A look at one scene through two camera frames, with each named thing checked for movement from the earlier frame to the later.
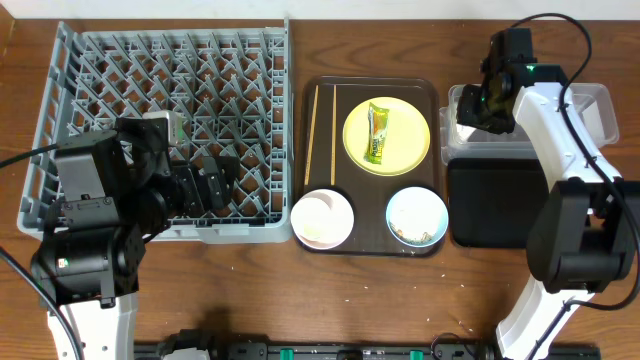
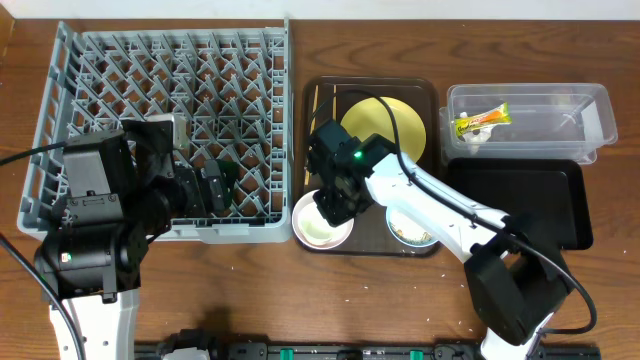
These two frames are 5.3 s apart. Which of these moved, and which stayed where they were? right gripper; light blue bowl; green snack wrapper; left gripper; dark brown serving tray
Moved: green snack wrapper; right gripper
Stayed: dark brown serving tray; light blue bowl; left gripper
